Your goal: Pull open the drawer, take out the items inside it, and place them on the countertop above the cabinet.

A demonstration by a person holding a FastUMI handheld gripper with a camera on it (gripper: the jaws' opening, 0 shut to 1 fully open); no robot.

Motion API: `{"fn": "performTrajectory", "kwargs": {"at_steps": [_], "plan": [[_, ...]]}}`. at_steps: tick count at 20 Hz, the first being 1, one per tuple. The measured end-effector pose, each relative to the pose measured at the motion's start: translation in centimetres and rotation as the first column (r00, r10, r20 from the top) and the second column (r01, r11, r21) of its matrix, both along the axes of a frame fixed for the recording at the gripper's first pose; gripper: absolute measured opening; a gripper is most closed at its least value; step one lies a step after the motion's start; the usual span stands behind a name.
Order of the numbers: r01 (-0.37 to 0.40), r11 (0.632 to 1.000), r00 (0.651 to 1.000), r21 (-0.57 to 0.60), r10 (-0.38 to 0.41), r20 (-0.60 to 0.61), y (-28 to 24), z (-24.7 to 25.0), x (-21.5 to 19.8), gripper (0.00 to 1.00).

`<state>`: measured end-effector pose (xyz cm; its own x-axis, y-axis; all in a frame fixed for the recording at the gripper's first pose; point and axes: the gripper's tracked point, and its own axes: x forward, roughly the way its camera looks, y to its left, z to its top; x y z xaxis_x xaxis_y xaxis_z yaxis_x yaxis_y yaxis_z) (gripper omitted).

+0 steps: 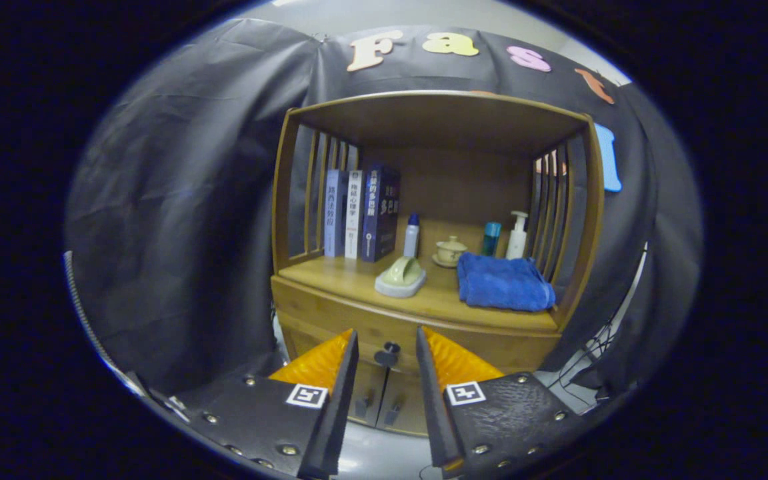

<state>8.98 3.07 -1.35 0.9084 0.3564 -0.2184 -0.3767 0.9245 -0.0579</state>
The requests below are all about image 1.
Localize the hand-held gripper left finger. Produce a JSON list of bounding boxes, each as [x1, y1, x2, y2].
[[181, 328, 360, 479]]

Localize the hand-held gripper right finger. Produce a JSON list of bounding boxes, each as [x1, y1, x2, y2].
[[415, 325, 588, 477]]

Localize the wooden drawer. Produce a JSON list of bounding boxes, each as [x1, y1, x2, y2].
[[271, 277, 561, 375]]

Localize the wooden countertop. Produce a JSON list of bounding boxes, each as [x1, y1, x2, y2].
[[276, 250, 561, 332]]

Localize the wooden cabinet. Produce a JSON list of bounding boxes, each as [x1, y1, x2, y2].
[[271, 90, 606, 437]]

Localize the blue folded towel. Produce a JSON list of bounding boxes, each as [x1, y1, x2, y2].
[[456, 252, 557, 312]]

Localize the beige lidded teacup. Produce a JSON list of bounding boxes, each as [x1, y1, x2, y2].
[[432, 235, 469, 269]]

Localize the black light stand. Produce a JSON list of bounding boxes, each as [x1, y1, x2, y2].
[[554, 243, 648, 394]]

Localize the white bottle with blue cap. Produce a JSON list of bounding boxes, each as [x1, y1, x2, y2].
[[403, 213, 421, 259]]

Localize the white pump bottle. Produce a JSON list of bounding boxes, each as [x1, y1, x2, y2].
[[505, 211, 529, 260]]

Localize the light blue book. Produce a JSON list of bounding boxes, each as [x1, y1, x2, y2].
[[324, 169, 350, 258]]

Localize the white book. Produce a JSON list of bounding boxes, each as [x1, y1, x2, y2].
[[345, 169, 363, 260]]

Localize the dark blue book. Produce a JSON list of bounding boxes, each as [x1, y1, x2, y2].
[[361, 163, 401, 263]]

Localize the black backdrop cloth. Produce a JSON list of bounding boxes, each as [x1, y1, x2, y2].
[[64, 19, 703, 401]]

